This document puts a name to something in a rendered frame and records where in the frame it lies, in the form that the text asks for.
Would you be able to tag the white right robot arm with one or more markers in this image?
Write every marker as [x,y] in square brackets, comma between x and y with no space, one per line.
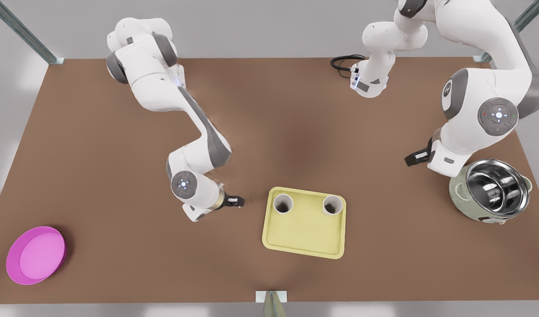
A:
[155,83]

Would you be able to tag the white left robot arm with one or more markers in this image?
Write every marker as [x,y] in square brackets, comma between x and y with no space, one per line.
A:
[476,92]

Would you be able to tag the white IKEA cup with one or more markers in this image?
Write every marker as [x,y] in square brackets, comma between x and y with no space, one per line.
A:
[283,204]
[332,205]

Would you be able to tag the yellow rectangular tray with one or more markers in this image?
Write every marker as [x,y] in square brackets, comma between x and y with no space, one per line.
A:
[302,231]

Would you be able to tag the steel pot with green shell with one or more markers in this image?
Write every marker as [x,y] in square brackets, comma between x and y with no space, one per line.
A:
[494,189]

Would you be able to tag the pink round bowl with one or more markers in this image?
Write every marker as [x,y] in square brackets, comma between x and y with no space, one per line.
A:
[37,255]

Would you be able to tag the silver frame post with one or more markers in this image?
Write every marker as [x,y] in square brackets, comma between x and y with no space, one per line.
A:
[273,304]
[527,13]
[20,31]

